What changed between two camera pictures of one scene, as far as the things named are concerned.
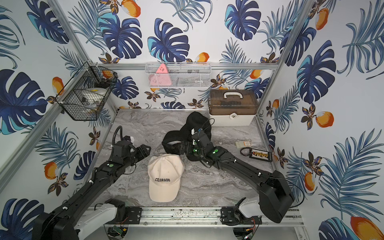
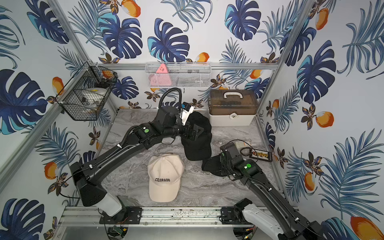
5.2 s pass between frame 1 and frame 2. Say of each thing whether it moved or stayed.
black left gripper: moved
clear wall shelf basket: stayed
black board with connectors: stayed
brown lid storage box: stayed
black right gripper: moved
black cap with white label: moved
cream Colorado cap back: stayed
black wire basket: stayed
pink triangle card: stayed
